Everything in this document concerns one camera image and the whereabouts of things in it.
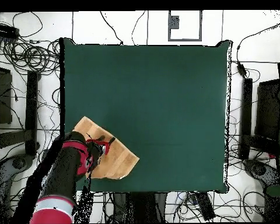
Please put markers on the dark wheeled stand base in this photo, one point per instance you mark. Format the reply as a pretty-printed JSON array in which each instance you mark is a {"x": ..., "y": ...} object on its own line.
[
  {"x": 19, "y": 162},
  {"x": 259, "y": 170}
]

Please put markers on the grey floor frame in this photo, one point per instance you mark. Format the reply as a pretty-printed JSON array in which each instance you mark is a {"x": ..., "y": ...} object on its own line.
[{"x": 169, "y": 35}]

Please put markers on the black box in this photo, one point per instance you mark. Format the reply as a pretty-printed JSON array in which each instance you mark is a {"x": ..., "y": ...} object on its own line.
[
  {"x": 3, "y": 98},
  {"x": 268, "y": 109}
]

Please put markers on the black power adapter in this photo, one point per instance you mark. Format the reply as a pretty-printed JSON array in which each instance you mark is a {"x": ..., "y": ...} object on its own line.
[{"x": 242, "y": 70}]

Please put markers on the wide black power strip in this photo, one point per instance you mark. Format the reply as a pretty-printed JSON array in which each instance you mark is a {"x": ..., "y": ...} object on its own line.
[{"x": 205, "y": 206}]

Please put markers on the dark green table cloth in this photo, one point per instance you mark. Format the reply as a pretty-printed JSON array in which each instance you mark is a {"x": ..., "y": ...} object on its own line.
[{"x": 95, "y": 81}]

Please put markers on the orange terry towel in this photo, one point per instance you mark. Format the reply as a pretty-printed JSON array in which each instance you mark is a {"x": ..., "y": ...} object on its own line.
[{"x": 121, "y": 161}]

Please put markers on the dark grey square plate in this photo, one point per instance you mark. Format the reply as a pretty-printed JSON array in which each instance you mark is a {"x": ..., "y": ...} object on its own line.
[{"x": 174, "y": 22}]

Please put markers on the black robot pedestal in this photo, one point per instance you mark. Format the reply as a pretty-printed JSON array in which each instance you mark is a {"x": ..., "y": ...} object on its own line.
[{"x": 140, "y": 207}]

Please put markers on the long black power strip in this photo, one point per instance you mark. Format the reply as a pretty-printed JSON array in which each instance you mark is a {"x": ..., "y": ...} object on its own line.
[{"x": 4, "y": 30}]

